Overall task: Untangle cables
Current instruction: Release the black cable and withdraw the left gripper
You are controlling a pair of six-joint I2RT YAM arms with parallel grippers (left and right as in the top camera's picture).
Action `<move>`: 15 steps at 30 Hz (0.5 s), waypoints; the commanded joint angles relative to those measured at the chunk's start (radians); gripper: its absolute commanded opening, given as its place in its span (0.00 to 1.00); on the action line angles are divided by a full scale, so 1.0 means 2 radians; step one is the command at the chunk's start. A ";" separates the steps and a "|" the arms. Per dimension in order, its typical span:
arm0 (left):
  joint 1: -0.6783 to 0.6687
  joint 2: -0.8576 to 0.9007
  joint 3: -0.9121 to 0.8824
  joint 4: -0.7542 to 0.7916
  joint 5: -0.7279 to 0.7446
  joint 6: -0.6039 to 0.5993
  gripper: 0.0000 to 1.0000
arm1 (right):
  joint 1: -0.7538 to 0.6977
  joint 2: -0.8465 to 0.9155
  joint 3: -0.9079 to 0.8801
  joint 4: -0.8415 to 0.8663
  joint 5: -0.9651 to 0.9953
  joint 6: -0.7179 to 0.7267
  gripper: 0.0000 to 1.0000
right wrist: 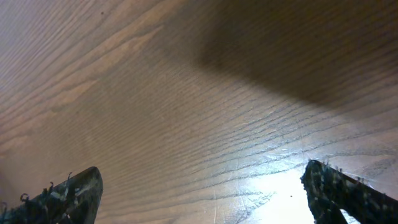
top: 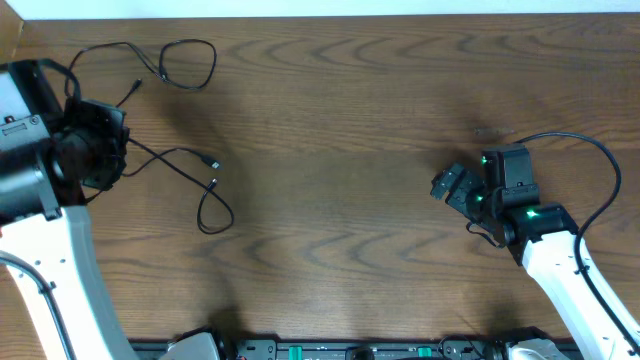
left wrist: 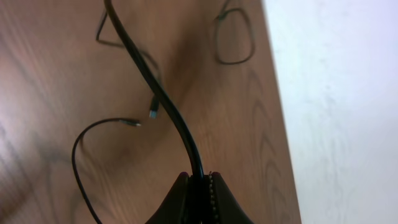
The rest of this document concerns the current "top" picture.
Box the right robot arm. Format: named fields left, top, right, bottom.
left=431, top=140, right=639, bottom=359

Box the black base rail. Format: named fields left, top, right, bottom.
left=221, top=338, right=506, bottom=360

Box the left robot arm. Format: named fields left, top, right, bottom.
left=1, top=59, right=136, bottom=359

